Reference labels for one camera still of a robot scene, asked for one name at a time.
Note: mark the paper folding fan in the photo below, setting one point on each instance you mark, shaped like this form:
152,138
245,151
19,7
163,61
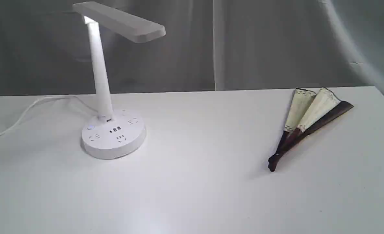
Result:
309,111

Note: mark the white desk lamp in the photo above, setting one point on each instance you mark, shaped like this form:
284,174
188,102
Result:
112,133

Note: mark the grey backdrop curtain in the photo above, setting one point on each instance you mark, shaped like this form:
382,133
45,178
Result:
209,45

